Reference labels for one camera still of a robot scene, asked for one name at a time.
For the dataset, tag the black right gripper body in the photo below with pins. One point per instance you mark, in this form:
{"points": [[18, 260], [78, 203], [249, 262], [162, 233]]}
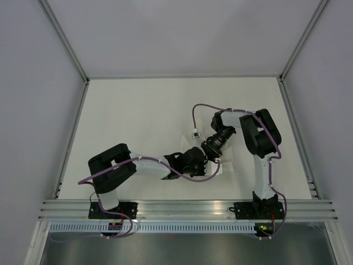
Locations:
{"points": [[213, 146]]}

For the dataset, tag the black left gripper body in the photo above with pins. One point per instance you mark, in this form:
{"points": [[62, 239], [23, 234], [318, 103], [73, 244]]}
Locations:
{"points": [[198, 170]]}

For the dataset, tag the white cloth napkin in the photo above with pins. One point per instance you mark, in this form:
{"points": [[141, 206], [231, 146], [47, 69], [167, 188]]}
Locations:
{"points": [[227, 159]]}

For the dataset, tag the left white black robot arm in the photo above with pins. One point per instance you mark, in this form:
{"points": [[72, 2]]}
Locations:
{"points": [[116, 165]]}

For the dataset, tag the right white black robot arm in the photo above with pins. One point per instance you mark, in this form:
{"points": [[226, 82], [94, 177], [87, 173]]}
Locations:
{"points": [[262, 139]]}

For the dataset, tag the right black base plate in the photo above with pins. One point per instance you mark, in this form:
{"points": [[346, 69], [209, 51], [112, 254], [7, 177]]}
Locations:
{"points": [[246, 211]]}

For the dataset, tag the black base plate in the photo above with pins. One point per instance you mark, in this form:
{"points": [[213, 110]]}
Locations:
{"points": [[246, 211], [127, 208]]}

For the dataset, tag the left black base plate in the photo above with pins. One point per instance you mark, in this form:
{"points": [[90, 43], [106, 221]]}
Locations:
{"points": [[127, 208]]}

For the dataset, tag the aluminium front rail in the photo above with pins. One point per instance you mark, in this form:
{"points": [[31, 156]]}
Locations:
{"points": [[187, 210]]}

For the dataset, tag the white slotted cable duct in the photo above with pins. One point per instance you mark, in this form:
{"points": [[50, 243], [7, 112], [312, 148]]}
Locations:
{"points": [[156, 227]]}

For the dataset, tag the right aluminium frame post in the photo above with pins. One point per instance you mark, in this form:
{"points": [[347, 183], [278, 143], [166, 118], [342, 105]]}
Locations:
{"points": [[318, 12]]}

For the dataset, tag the aluminium frame post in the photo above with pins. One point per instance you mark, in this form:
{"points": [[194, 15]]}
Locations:
{"points": [[51, 16], [318, 12]]}

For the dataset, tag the left aluminium frame post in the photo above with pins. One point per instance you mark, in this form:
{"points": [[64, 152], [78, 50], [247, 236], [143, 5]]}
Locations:
{"points": [[51, 16]]}

